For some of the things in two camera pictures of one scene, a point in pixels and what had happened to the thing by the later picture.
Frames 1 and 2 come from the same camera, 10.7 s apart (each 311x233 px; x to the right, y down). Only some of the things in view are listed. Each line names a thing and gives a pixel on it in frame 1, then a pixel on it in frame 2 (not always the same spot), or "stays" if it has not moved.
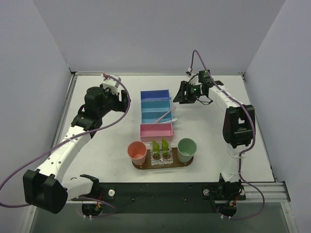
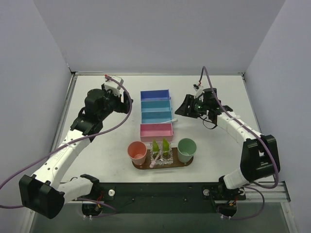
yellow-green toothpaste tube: (156, 148) stays
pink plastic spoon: (165, 114) -> (152, 164)
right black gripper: (185, 91) -> (188, 107)
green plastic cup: (186, 149) stays
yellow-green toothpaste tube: (164, 146) stays
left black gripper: (123, 100) stays
